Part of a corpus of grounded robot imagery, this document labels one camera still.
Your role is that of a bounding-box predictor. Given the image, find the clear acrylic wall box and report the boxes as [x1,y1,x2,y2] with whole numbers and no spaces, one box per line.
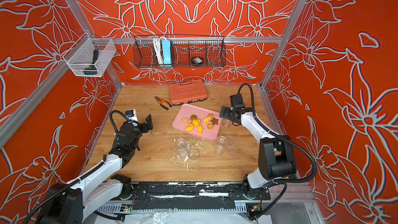
[62,35,116,77]

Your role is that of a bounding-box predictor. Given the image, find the white coiled cable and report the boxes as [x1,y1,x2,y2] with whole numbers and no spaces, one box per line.
[153,37,164,65]

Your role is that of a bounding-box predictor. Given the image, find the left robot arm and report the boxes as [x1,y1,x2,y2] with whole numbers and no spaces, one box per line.
[23,110,153,224]

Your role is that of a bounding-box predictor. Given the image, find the clear cookie jar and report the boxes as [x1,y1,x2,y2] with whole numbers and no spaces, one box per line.
[215,136,228,156]
[222,118,233,128]
[175,138,188,157]

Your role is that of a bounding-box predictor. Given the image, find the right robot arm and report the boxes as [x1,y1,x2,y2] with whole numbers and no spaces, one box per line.
[220,94,318,195]

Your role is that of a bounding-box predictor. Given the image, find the small black box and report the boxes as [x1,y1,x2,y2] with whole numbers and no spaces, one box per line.
[191,57,204,67]

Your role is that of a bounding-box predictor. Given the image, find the black wire wall basket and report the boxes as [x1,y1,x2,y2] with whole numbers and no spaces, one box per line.
[133,34,227,68]

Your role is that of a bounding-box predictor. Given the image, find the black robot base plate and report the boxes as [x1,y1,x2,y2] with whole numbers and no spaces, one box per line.
[105,181,271,211]

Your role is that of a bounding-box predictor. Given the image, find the orange tool case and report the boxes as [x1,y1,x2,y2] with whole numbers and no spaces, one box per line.
[169,79,208,105]

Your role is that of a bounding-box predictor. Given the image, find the orange handled pliers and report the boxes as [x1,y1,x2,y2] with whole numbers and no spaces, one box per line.
[154,96,173,111]

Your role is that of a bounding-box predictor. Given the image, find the yellow fish cookie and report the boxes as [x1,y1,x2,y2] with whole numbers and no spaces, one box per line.
[197,125,203,133]
[185,119,201,132]

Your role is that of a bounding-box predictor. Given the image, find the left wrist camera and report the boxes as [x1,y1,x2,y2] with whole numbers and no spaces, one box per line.
[125,109,138,122]

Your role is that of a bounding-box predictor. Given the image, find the light blue box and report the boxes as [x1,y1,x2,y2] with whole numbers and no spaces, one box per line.
[162,39,172,66]

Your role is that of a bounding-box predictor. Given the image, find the clear cookie jar front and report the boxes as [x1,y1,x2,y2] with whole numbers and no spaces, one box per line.
[175,138,188,157]

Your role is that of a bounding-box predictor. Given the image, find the brown star cookie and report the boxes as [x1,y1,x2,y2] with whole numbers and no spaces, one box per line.
[211,118,219,125]

